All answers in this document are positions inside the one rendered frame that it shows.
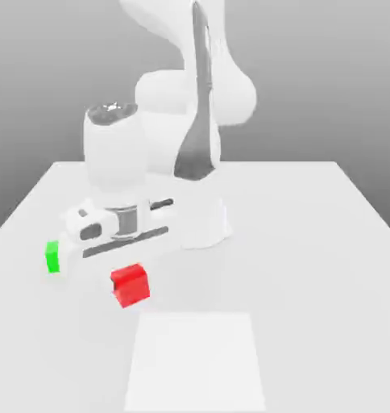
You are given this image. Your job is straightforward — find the small red cube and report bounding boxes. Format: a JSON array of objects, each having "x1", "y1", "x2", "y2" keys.
[{"x1": 110, "y1": 262, "x2": 151, "y2": 310}]

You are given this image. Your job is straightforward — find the small green cube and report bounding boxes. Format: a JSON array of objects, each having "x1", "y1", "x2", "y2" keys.
[{"x1": 44, "y1": 240, "x2": 61, "y2": 274}]

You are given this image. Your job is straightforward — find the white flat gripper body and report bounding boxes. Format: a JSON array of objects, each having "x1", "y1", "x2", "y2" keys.
[{"x1": 78, "y1": 224, "x2": 172, "y2": 263}]

